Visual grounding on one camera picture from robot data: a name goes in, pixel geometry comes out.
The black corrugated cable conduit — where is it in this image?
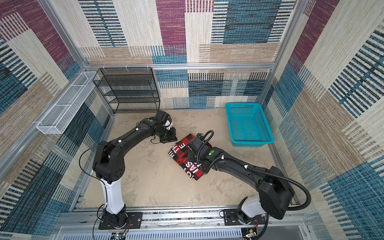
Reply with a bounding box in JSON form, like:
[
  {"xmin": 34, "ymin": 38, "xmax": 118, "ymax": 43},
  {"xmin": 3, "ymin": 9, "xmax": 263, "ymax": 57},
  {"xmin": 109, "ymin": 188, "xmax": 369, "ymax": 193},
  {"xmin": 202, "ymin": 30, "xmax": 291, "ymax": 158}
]
[{"xmin": 245, "ymin": 166, "xmax": 312, "ymax": 240}]

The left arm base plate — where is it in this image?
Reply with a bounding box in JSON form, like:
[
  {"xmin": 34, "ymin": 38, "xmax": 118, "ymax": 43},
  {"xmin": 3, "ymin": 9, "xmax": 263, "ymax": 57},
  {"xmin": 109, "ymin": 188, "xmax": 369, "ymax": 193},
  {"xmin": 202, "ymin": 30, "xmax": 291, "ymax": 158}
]
[{"xmin": 98, "ymin": 211, "xmax": 143, "ymax": 230}]

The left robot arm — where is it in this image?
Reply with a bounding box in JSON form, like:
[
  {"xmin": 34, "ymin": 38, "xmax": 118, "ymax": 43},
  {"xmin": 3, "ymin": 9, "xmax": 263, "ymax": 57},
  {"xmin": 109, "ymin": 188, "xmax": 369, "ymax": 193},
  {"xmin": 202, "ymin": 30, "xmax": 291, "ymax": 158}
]
[{"xmin": 93, "ymin": 111, "xmax": 178, "ymax": 228}]

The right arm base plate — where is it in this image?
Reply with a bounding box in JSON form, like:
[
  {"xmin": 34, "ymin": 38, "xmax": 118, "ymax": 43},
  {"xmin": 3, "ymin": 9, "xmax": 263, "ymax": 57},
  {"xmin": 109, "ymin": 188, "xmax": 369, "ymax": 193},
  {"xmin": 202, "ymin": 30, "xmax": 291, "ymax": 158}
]
[{"xmin": 219, "ymin": 209, "xmax": 266, "ymax": 226}]

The black wire shelf rack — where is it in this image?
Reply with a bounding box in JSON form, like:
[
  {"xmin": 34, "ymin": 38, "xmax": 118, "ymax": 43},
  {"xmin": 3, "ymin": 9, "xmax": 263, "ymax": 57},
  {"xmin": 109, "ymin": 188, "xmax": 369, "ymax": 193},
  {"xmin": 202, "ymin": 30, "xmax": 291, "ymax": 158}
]
[{"xmin": 93, "ymin": 67, "xmax": 161, "ymax": 114}]

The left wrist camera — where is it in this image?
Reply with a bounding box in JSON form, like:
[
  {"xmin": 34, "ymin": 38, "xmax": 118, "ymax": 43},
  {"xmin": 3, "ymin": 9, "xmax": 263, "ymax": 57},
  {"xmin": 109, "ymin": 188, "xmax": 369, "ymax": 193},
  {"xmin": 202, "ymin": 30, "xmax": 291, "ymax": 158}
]
[{"xmin": 155, "ymin": 110, "xmax": 173, "ymax": 130}]

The aluminium mounting rail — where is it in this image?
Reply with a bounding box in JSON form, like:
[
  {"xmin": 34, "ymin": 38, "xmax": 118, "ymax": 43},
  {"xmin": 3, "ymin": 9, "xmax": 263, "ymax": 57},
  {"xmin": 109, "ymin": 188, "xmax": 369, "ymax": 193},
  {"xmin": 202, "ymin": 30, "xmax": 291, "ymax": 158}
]
[{"xmin": 50, "ymin": 206, "xmax": 316, "ymax": 240}]

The teal plastic basket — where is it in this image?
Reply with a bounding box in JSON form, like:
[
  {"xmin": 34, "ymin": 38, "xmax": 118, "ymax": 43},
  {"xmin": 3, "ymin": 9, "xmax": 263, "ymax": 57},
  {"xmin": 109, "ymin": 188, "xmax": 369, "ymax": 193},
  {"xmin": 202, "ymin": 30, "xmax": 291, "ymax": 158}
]
[{"xmin": 226, "ymin": 103, "xmax": 275, "ymax": 147}]

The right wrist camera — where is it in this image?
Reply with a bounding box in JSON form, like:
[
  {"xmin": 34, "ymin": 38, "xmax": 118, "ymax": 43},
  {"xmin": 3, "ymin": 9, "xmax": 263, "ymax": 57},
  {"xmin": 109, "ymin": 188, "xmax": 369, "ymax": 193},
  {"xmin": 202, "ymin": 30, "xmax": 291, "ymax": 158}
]
[{"xmin": 187, "ymin": 134, "xmax": 212, "ymax": 155}]

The red black plaid shirt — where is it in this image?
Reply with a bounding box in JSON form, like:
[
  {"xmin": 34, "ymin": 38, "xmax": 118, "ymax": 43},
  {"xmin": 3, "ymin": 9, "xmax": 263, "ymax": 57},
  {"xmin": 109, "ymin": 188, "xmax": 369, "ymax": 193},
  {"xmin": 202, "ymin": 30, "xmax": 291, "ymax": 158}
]
[{"xmin": 168, "ymin": 130, "xmax": 214, "ymax": 181}]

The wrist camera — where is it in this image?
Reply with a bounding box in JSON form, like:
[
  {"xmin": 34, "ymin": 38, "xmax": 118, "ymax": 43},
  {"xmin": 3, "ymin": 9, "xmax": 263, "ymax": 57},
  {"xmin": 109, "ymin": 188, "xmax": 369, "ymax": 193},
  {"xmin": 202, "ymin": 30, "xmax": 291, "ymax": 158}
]
[
  {"xmin": 187, "ymin": 134, "xmax": 212, "ymax": 155},
  {"xmin": 155, "ymin": 110, "xmax": 173, "ymax": 130}
]

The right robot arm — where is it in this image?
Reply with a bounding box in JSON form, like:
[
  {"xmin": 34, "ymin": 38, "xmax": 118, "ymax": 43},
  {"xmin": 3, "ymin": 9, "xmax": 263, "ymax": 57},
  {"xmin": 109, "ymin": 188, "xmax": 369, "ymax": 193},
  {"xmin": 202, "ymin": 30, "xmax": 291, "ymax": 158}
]
[{"xmin": 188, "ymin": 147, "xmax": 303, "ymax": 225}]

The white wire mesh tray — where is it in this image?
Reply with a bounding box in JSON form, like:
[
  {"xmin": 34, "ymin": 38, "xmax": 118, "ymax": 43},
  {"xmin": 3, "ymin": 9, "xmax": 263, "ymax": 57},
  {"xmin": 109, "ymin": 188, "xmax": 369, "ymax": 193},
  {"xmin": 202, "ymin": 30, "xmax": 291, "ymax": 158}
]
[{"xmin": 37, "ymin": 72, "xmax": 96, "ymax": 135}]

